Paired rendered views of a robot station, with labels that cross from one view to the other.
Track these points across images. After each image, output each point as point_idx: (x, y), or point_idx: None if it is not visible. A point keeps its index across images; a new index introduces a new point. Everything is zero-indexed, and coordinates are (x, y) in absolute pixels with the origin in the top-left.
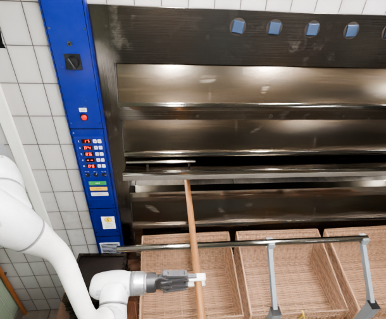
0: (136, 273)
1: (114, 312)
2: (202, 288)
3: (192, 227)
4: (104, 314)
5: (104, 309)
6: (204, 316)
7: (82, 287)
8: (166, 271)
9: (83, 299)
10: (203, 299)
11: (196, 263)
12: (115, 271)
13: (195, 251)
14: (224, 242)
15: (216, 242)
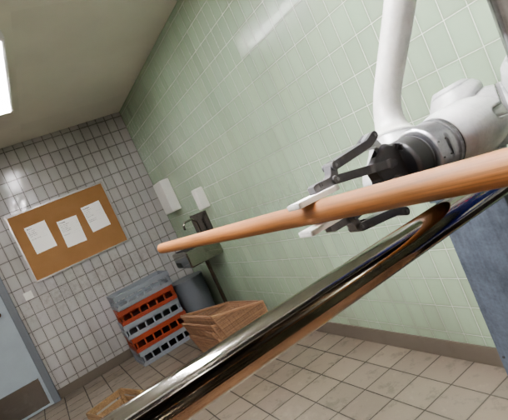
0: (428, 123)
1: (387, 135)
2: (291, 214)
3: (497, 150)
4: (385, 123)
5: (399, 124)
6: (256, 220)
7: (381, 44)
8: (365, 138)
9: (376, 63)
10: (275, 217)
11: (342, 193)
12: (462, 102)
13: (375, 185)
14: (326, 276)
15: (360, 253)
